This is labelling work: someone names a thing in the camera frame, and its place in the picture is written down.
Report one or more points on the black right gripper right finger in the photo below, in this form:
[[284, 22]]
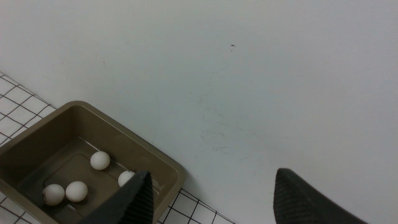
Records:
[[297, 202]]

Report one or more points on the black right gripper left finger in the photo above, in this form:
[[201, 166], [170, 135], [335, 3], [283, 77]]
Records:
[[133, 203]]

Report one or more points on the white ball with logo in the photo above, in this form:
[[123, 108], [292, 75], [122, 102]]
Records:
[[124, 177], [53, 194]]

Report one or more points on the plain white ball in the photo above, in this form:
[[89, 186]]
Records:
[[100, 160], [76, 191]]

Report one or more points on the olive green plastic bin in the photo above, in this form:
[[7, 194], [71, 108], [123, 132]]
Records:
[[57, 150]]

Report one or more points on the white black grid tablecloth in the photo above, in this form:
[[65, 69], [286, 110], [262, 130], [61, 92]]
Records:
[[20, 109]]

